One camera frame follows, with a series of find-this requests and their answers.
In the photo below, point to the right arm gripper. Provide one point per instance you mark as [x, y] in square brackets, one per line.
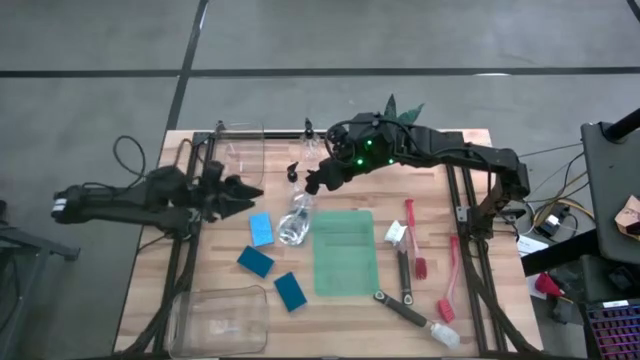
[335, 174]

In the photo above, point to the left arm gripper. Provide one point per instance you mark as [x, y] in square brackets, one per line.
[215, 197]

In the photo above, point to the light blue sponge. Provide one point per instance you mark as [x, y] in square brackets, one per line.
[261, 229]

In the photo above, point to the clear black-capped spray bottle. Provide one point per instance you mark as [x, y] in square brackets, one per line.
[295, 220]

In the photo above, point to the dark blue sponge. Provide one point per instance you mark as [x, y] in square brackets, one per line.
[255, 261]
[290, 291]

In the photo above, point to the red silicone basting brush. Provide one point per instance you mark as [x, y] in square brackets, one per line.
[414, 235]

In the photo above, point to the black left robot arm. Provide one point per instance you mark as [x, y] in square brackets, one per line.
[125, 202]

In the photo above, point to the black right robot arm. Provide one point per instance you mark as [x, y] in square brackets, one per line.
[450, 150]

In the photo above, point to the clear plastic bin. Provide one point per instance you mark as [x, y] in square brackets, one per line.
[220, 322]
[247, 150]

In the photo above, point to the green translucent tray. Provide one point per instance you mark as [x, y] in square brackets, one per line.
[344, 252]

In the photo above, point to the green plant in white pot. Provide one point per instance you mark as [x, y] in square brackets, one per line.
[407, 116]

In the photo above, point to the black metal stand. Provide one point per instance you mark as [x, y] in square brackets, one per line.
[30, 250]

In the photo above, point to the white paper sheet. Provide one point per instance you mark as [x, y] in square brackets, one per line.
[530, 245]

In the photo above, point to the black and white power adapter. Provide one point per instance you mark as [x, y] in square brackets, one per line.
[550, 223]

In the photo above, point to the red funnel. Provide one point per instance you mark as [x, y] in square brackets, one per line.
[546, 285]

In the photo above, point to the black side cart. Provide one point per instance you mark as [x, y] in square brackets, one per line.
[612, 190]

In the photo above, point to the black pole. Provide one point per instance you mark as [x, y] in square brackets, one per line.
[622, 126]

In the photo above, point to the brown cardboard piece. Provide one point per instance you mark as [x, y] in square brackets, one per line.
[630, 215]

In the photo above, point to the black metal table frame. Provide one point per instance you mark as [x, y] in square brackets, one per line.
[280, 135]

